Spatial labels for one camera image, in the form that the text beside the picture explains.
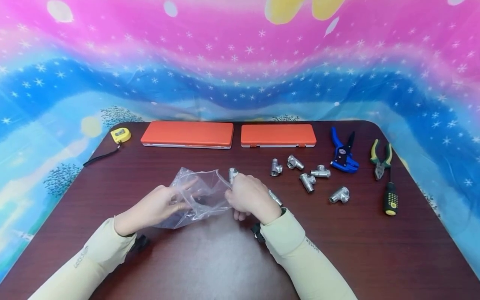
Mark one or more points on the person's right hand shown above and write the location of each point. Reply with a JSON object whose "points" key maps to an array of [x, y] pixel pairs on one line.
{"points": [[251, 196]]}

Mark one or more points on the person's left hand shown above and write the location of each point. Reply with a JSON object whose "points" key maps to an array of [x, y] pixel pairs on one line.
{"points": [[150, 208]]}

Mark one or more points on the person's right fingers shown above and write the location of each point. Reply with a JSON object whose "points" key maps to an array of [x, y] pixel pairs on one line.
{"points": [[231, 193]]}

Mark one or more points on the person's left thumb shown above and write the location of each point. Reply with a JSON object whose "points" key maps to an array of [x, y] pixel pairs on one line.
{"points": [[183, 206]]}

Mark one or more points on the person's left index finger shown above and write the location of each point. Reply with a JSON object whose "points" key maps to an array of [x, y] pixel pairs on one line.
{"points": [[183, 185]]}

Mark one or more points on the person's right thumb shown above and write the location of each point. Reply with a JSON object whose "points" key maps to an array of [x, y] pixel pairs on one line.
{"points": [[240, 215]]}

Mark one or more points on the silver metal tee fitting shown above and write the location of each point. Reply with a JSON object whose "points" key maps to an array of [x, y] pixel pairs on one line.
{"points": [[275, 198], [233, 173], [294, 162], [276, 168], [307, 182], [321, 172], [339, 195]]}

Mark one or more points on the clear plastic bag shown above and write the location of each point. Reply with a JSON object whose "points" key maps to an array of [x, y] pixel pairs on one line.
{"points": [[204, 191]]}

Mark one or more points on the black wrist band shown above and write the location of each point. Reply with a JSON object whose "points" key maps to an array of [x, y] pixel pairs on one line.
{"points": [[258, 233]]}

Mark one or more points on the large orange flat case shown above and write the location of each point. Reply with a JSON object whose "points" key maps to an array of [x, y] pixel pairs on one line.
{"points": [[187, 133]]}

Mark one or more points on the small orange flat case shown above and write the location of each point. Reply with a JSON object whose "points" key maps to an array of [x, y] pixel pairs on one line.
{"points": [[278, 135]]}

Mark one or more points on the yellow tape measure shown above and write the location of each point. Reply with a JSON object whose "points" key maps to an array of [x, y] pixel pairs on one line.
{"points": [[120, 135]]}

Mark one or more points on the black yellow screwdriver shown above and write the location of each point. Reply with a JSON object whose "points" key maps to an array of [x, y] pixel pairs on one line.
{"points": [[390, 200]]}

